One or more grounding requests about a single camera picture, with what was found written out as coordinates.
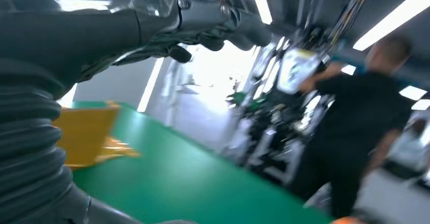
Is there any orange bottle with blue cap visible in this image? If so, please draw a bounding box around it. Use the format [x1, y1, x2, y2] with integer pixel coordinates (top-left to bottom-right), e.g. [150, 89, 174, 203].
[332, 215, 369, 224]

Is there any yellow film wrapped cardboard box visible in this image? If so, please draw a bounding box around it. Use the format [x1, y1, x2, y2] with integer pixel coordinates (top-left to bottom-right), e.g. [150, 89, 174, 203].
[52, 101, 141, 169]

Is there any standing person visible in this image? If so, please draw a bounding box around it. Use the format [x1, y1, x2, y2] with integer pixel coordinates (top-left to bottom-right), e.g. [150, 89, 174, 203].
[289, 34, 415, 220]

